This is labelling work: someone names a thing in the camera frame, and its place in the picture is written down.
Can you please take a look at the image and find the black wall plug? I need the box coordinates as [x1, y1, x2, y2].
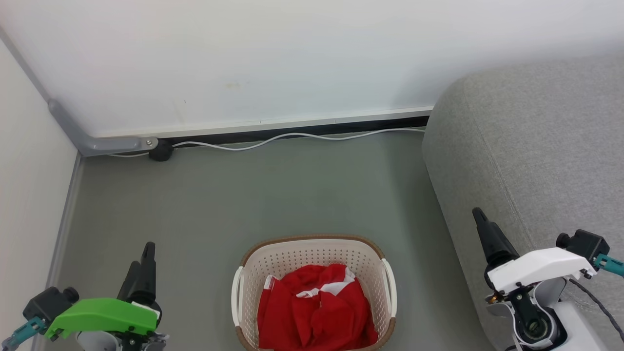
[149, 139, 175, 162]

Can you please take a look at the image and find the teal left connector with cable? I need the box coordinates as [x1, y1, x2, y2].
[0, 316, 47, 351]

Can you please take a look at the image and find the white floor cable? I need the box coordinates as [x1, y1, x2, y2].
[107, 128, 426, 157]

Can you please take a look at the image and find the black cable along right arm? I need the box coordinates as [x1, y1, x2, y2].
[568, 278, 624, 342]

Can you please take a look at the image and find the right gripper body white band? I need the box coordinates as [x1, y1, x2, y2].
[485, 248, 598, 303]

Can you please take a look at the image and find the teal right connector with cable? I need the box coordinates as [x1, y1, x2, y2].
[594, 253, 624, 277]

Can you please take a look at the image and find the grey wall conduit pipe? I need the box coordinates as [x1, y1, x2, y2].
[48, 99, 159, 157]

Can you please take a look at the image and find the red basketball jersey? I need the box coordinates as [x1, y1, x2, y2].
[257, 264, 379, 351]

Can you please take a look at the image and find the teal connector with cable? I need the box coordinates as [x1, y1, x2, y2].
[594, 253, 624, 277]
[0, 316, 47, 351]

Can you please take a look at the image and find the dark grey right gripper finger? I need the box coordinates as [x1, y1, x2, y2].
[472, 207, 520, 268]

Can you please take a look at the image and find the grey fabric sofa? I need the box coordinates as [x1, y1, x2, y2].
[422, 51, 624, 351]

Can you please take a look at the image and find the silver black baseboard strip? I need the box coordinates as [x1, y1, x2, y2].
[97, 106, 434, 147]

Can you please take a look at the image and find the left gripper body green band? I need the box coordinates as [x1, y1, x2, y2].
[45, 292, 162, 340]

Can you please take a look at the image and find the beige perforated laundry basket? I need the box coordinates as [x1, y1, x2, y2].
[231, 234, 398, 351]

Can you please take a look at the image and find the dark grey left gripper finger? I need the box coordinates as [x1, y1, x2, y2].
[117, 261, 143, 300]
[140, 242, 157, 295]

